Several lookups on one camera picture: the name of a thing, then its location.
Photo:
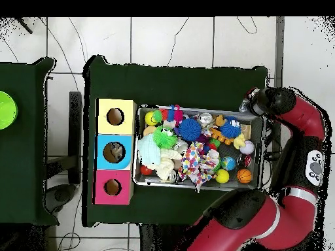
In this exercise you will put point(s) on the yellow smiley ball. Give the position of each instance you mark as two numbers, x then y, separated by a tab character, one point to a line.
150	119

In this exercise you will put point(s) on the green plastic bowl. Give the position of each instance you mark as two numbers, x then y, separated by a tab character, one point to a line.
7	109

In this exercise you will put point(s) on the dark green table cloth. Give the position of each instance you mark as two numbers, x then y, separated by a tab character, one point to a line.
170	86
26	78

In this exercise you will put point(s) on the wooden three-hole box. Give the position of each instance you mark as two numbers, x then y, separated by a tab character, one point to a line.
125	125

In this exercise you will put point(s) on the green spiky rubber ball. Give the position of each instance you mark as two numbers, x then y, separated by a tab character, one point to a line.
165	138

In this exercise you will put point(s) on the dark slanted rod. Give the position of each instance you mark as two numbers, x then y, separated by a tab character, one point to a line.
26	27

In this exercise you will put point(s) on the colourful polka-dot cloth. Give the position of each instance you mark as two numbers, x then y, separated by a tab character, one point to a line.
199	163

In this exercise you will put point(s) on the mint green cloth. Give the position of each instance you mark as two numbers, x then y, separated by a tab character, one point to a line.
149	153

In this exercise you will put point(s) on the crushed clear plastic bottle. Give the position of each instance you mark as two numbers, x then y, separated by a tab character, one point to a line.
243	107

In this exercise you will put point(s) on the blue spiky rubber ball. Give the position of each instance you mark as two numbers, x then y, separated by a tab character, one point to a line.
189	129

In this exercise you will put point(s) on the white baseball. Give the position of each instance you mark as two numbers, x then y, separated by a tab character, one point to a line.
247	147

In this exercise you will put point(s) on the rainbow spiky caterpillar toy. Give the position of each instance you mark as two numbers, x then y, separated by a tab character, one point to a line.
178	115

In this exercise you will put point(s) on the shallow silver mesh bin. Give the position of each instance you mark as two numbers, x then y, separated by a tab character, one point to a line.
227	150

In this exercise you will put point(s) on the round orange sponge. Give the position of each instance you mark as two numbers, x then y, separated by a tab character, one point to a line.
148	130

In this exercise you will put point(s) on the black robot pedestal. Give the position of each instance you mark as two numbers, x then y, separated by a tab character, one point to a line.
162	240

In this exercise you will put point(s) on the cream knit cloth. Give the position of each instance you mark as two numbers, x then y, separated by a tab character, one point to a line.
167	163

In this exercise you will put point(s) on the silver-top drink can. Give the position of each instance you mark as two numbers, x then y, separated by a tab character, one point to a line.
205	119

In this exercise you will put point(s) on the black upright panel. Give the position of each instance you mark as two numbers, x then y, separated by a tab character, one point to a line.
75	130

